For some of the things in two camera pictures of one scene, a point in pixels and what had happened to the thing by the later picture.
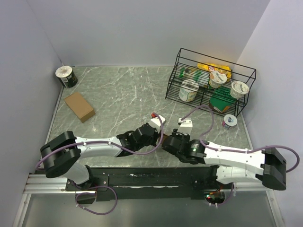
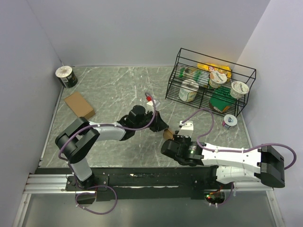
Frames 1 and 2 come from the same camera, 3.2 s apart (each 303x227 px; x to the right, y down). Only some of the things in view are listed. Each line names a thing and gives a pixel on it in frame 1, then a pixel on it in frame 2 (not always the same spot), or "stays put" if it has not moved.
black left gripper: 156,136 -> 158,124
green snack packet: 221,98 stays put
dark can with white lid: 66,76 stays put
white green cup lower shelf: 188,90 stays put
